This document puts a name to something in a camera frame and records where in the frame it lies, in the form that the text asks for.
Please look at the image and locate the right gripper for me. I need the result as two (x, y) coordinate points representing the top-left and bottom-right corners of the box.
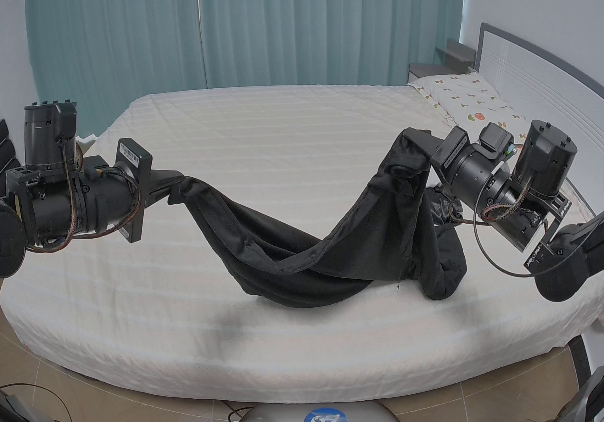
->
(403, 123), (520, 223)

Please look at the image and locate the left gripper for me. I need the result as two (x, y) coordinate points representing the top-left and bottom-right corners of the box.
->
(78, 153), (188, 245)

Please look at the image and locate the black T-shirt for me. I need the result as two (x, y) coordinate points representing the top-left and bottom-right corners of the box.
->
(169, 130), (468, 310)

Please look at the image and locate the bed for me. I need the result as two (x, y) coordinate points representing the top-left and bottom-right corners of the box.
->
(0, 23), (604, 407)

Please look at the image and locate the white printed pillow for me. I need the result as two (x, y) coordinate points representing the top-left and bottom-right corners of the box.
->
(408, 73), (531, 147)

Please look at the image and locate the black shiny garment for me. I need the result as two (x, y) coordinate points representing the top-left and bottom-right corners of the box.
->
(424, 182), (465, 228)

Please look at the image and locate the grey bedside table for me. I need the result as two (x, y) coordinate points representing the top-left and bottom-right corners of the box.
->
(408, 40), (476, 83)

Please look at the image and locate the blue-green curtain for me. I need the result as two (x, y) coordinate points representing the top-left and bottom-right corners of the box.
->
(196, 0), (468, 90)
(26, 0), (208, 138)

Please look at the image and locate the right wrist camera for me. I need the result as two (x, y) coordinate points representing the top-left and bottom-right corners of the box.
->
(439, 125), (469, 171)

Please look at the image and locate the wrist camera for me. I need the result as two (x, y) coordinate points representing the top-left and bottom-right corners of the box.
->
(116, 137), (154, 185)
(439, 125), (469, 171)

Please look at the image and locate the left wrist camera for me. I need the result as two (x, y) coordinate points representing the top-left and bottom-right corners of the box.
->
(116, 137), (154, 185)

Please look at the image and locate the black cable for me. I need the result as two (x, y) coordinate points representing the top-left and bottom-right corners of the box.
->
(473, 184), (541, 277)

